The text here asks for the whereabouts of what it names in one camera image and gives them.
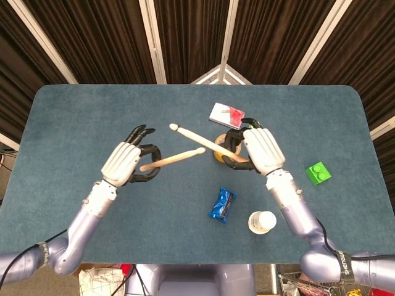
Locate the white checked bag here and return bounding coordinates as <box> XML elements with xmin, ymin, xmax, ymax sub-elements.
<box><xmin>78</xmin><ymin>267</ymin><xmax>126</xmax><ymax>296</ymax></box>

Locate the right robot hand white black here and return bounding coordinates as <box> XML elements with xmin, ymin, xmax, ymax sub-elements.
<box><xmin>222</xmin><ymin>117</ymin><xmax>286</xmax><ymax>177</ymax></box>

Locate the red white flat pack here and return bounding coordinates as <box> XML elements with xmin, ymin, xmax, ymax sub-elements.
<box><xmin>208</xmin><ymin>102</ymin><xmax>246</xmax><ymax>130</ymax></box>

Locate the brown curtain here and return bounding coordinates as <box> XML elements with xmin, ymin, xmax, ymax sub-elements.
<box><xmin>0</xmin><ymin>0</ymin><xmax>395</xmax><ymax>152</ymax></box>

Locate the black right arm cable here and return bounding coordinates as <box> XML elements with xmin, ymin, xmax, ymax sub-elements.
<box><xmin>314</xmin><ymin>217</ymin><xmax>395</xmax><ymax>258</ymax></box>

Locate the green toy building brick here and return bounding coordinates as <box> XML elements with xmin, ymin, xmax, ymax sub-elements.
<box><xmin>306</xmin><ymin>162</ymin><xmax>333</xmax><ymax>186</ymax></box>

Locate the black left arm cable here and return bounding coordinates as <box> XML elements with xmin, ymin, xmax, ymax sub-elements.
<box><xmin>0</xmin><ymin>229</ymin><xmax>67</xmax><ymax>287</ymax></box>

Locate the yellow tape roll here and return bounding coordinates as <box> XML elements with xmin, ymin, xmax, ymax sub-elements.
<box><xmin>214</xmin><ymin>134</ymin><xmax>244</xmax><ymax>163</ymax></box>

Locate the wooden drumstick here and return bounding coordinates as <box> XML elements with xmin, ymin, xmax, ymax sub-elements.
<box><xmin>168</xmin><ymin>123</ymin><xmax>249</xmax><ymax>163</ymax></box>
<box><xmin>139</xmin><ymin>147</ymin><xmax>206</xmax><ymax>173</ymax></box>

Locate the lavender robot torso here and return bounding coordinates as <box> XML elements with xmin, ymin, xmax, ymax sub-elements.
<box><xmin>126</xmin><ymin>263</ymin><xmax>257</xmax><ymax>296</ymax></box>

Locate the white paper cup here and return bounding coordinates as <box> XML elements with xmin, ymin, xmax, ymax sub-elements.
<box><xmin>247</xmin><ymin>210</ymin><xmax>277</xmax><ymax>236</ymax></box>

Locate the white partition frame post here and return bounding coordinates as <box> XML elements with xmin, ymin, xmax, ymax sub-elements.
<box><xmin>138</xmin><ymin>0</ymin><xmax>168</xmax><ymax>84</ymax></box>
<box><xmin>369</xmin><ymin>115</ymin><xmax>395</xmax><ymax>141</ymax></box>
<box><xmin>6</xmin><ymin>0</ymin><xmax>78</xmax><ymax>84</ymax></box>
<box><xmin>190</xmin><ymin>0</ymin><xmax>252</xmax><ymax>86</ymax></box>
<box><xmin>288</xmin><ymin>0</ymin><xmax>354</xmax><ymax>86</ymax></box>
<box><xmin>0</xmin><ymin>132</ymin><xmax>20</xmax><ymax>152</ymax></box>

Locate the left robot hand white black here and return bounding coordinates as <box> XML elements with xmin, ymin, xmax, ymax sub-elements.
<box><xmin>101</xmin><ymin>124</ymin><xmax>162</xmax><ymax>188</ymax></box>

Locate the blue felt table cover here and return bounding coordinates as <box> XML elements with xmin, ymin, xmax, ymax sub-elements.
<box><xmin>0</xmin><ymin>84</ymin><xmax>395</xmax><ymax>265</ymax></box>

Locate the blue snack packet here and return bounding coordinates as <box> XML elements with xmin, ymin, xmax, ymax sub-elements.
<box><xmin>207</xmin><ymin>187</ymin><xmax>238</xmax><ymax>225</ymax></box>

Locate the wire basket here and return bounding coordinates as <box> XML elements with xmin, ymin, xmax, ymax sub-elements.
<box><xmin>278</xmin><ymin>273</ymin><xmax>371</xmax><ymax>296</ymax></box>

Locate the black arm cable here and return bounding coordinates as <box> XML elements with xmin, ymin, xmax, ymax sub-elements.
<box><xmin>0</xmin><ymin>229</ymin><xmax>67</xmax><ymax>287</ymax></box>
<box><xmin>314</xmin><ymin>217</ymin><xmax>395</xmax><ymax>258</ymax></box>

